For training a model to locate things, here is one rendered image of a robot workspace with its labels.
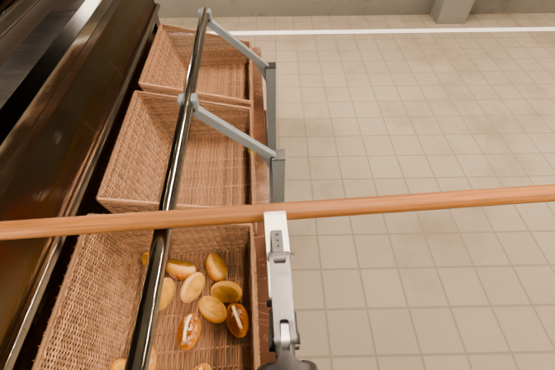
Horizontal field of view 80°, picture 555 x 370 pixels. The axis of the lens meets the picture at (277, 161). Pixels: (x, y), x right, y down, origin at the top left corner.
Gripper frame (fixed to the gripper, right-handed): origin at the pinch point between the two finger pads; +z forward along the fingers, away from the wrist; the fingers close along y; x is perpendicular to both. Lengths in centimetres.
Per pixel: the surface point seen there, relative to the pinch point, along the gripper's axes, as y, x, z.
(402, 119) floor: 120, 108, 160
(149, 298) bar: 2.4, -18.7, -6.0
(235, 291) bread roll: 55, -12, 15
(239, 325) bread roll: 56, -11, 5
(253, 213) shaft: -0.6, -3.3, 5.3
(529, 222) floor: 120, 151, 66
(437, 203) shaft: -0.1, 27.6, 5.1
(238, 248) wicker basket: 61, -11, 32
